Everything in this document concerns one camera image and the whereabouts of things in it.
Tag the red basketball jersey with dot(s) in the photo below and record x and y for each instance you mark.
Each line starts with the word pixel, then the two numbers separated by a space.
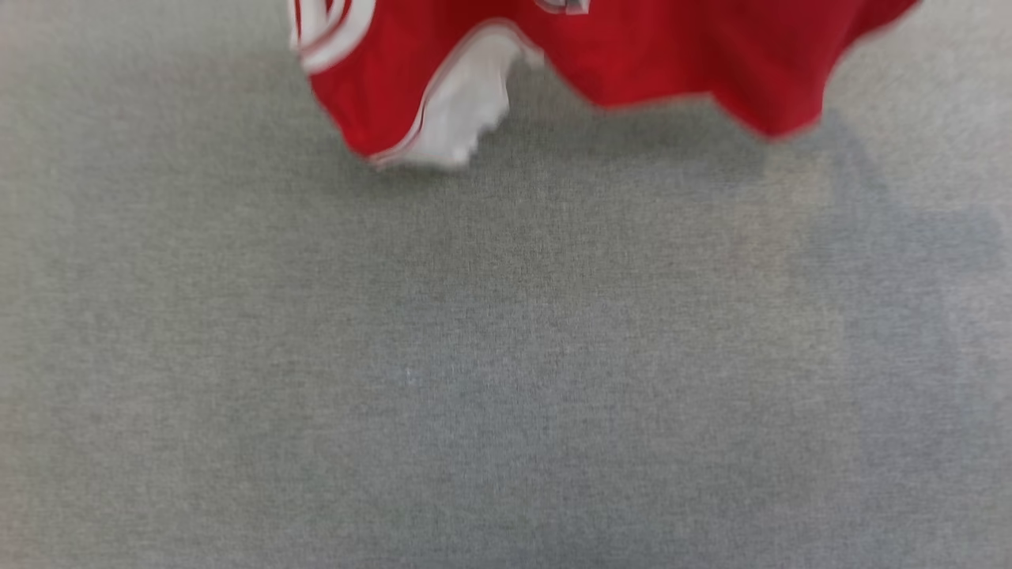
pixel 672 47

